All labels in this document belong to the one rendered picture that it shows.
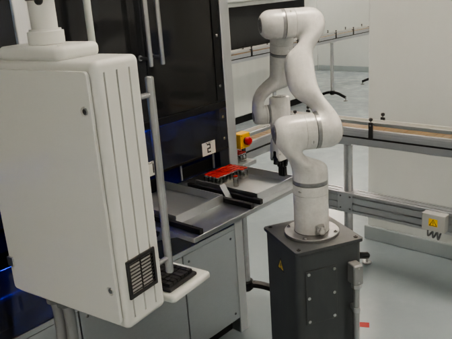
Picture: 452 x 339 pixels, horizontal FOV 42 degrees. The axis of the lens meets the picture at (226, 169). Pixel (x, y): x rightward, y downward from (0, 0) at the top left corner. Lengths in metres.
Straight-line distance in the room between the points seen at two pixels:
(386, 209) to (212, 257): 1.03
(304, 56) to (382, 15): 1.76
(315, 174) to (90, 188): 0.76
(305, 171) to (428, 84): 1.82
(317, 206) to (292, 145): 0.23
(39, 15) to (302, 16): 0.87
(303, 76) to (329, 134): 0.21
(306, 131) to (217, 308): 1.27
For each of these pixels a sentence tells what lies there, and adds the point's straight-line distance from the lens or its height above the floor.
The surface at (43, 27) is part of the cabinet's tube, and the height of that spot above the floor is 1.63.
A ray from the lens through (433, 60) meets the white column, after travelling 3.61.
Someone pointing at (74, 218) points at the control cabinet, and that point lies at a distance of 1.66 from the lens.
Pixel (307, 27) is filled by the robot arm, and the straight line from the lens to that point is 2.04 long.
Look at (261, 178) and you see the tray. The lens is 2.58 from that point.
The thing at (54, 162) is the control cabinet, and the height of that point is 1.28.
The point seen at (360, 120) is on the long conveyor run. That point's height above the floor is 0.97.
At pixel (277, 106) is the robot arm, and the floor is 1.23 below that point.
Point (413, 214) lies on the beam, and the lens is 3.20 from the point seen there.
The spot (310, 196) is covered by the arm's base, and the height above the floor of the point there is 1.02.
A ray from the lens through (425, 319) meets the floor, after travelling 3.27.
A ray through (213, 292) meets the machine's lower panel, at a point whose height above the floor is 0.32.
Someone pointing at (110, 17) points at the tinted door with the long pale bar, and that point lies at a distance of 2.22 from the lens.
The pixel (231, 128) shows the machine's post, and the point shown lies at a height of 1.07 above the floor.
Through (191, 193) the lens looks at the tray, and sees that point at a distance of 2.44.
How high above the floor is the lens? 1.70
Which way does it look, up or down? 17 degrees down
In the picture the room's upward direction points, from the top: 4 degrees counter-clockwise
